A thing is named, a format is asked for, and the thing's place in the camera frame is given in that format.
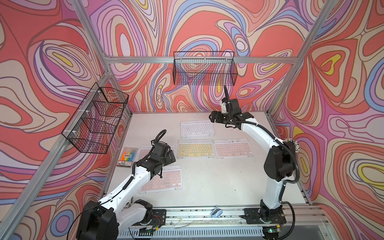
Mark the black wire basket back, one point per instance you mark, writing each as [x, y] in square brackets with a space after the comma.
[204, 68]

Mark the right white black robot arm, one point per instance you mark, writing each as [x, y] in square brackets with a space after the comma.
[281, 163]

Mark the blue white binder clip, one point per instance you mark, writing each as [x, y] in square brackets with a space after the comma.
[217, 212]

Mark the pink keyboard front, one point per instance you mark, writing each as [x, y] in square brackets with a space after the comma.
[171, 180]

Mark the metal cup with pencils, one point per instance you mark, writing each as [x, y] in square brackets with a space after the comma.
[292, 144]

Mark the pink keyboard left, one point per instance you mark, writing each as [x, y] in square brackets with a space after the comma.
[144, 150]

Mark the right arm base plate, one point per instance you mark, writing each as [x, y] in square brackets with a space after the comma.
[255, 216]

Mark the white keyboard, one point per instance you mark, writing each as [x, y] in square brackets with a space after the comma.
[200, 128]

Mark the yellow keyboard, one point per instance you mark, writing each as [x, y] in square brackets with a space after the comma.
[195, 149]

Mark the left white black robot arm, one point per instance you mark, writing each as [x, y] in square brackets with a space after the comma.
[103, 220]

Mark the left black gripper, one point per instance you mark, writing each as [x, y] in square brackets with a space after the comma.
[169, 160]

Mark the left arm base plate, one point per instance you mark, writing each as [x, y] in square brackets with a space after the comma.
[158, 219]

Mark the black wire basket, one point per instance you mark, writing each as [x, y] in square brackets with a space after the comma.
[96, 120]
[204, 68]

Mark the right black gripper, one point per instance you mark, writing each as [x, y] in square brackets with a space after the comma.
[219, 114]

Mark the colourful marker pack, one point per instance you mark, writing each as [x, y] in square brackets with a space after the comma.
[127, 157]

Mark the black wire basket left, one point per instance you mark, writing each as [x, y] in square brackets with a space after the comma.
[96, 120]

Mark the pink keyboard right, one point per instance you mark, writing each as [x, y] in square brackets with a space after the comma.
[230, 148]

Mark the pink keyboard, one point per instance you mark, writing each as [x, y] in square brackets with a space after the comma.
[171, 180]
[144, 150]
[230, 148]

